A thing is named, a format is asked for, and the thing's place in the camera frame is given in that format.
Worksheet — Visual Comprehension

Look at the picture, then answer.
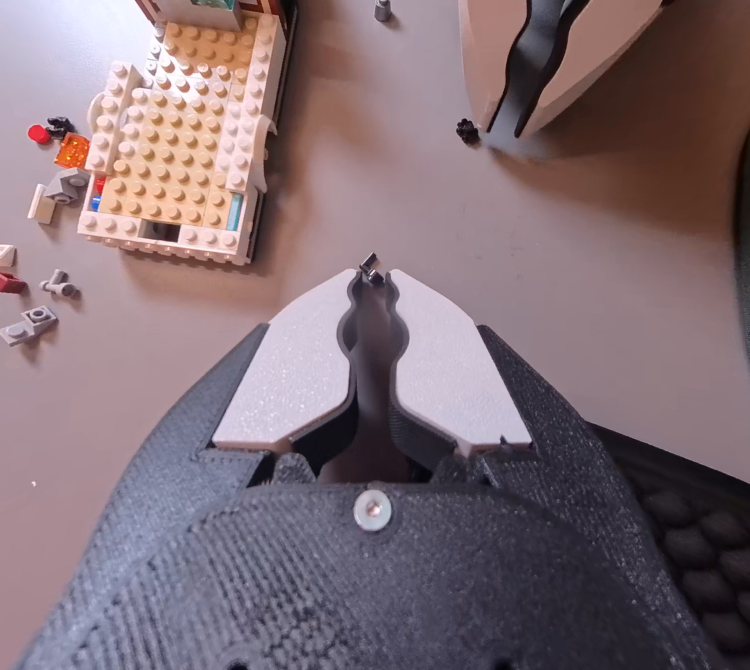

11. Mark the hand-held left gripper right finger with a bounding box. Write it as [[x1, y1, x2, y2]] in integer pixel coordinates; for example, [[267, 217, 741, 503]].
[[388, 269, 533, 482]]

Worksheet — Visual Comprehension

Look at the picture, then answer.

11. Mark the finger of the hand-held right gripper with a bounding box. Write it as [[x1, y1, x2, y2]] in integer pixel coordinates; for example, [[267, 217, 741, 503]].
[[514, 0, 713, 139], [456, 0, 557, 133]]

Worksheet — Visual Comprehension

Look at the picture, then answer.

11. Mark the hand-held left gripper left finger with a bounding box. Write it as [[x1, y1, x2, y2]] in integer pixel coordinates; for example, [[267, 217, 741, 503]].
[[211, 269, 359, 482]]

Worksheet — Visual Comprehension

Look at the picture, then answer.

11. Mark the grey desk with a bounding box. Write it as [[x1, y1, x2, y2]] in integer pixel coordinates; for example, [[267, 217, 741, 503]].
[[0, 0, 750, 641]]

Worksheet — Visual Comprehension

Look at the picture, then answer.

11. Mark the light grey tap brick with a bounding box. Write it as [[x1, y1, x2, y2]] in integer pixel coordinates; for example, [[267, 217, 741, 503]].
[[39, 269, 80, 297]]

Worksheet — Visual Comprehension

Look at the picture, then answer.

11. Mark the tan white red brick vehicle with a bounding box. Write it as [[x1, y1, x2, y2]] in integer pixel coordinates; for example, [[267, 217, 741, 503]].
[[76, 0, 300, 268]]

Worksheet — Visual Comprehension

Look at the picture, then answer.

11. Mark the light grey plate brick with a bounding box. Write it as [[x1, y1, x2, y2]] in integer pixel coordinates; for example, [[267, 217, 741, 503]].
[[0, 307, 59, 347]]

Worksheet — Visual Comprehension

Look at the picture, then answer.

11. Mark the transparent orange tile brick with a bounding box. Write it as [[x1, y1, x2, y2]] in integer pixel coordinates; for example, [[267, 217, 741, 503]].
[[55, 132, 91, 168]]

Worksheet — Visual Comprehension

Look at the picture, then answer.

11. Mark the white angled bracket brick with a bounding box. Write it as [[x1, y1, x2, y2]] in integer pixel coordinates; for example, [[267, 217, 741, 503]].
[[26, 166, 91, 226]]

